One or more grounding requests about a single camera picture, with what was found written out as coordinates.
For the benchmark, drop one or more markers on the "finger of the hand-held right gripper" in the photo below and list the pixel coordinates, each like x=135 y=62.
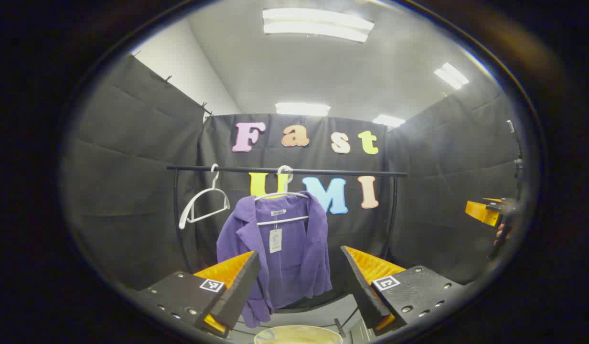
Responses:
x=480 y=212

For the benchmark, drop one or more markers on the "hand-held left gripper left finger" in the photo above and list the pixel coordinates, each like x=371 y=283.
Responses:
x=241 y=291

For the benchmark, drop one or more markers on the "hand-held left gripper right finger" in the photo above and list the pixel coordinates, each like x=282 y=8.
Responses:
x=363 y=296

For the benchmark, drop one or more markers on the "purple ribbed jacket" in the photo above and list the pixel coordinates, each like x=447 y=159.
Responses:
x=299 y=253

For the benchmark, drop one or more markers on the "beige laundry hamper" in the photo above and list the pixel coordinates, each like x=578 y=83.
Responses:
x=299 y=335

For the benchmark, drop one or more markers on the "white clothes hanger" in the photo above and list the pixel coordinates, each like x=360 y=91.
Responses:
x=183 y=215
x=284 y=220

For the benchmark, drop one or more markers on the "black clothes rack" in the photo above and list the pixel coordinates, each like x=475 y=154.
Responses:
x=337 y=171

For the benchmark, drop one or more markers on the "ceiling light panel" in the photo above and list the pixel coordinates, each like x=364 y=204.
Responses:
x=318 y=24
x=302 y=109
x=451 y=75
x=389 y=120

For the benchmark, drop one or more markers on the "black backdrop cloth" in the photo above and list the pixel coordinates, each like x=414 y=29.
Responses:
x=132 y=191

